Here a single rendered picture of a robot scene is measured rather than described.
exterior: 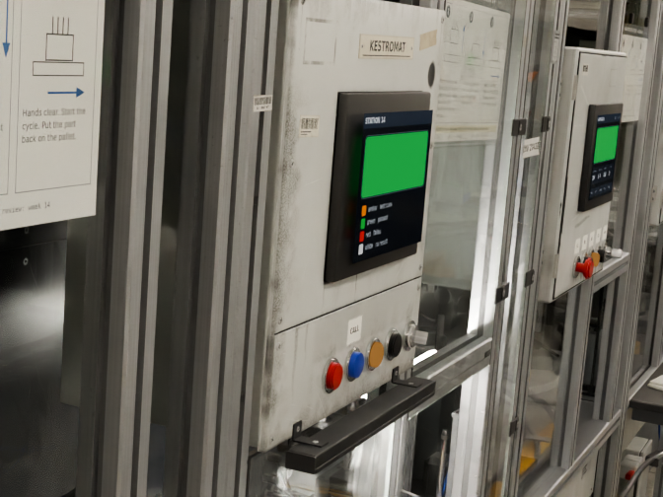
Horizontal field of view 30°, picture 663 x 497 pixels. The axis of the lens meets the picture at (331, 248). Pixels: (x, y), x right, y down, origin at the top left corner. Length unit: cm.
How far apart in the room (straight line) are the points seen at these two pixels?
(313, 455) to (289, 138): 32
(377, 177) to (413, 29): 21
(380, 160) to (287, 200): 18
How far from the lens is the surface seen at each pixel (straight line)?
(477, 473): 207
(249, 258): 117
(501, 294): 200
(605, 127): 243
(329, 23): 126
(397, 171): 140
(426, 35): 152
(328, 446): 130
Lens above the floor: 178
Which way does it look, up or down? 10 degrees down
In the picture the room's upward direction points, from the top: 4 degrees clockwise
